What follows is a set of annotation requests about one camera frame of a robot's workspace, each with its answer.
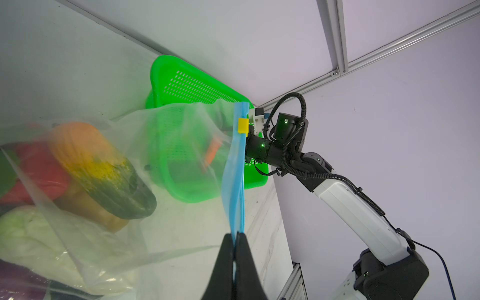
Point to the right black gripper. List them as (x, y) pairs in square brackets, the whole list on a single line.
[(283, 149)]

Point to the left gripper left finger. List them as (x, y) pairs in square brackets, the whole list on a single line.
[(220, 285)]

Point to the green plastic basket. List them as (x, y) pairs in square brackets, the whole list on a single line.
[(193, 108)]

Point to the purple toy onion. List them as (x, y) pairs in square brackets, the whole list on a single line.
[(19, 283)]

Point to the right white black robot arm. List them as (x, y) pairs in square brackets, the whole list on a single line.
[(390, 267)]

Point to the yellow green toy corn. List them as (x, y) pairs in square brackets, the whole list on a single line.
[(101, 169)]

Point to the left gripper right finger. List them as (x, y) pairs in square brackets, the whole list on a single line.
[(247, 284)]

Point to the red toy pepper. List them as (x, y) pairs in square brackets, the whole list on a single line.
[(36, 162)]

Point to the white toy radish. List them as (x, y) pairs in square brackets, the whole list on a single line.
[(71, 250)]

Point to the clear zip bag blue zipper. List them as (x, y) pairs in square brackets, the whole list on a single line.
[(176, 247)]

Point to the orange toy carrot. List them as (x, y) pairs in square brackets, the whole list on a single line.
[(212, 150)]

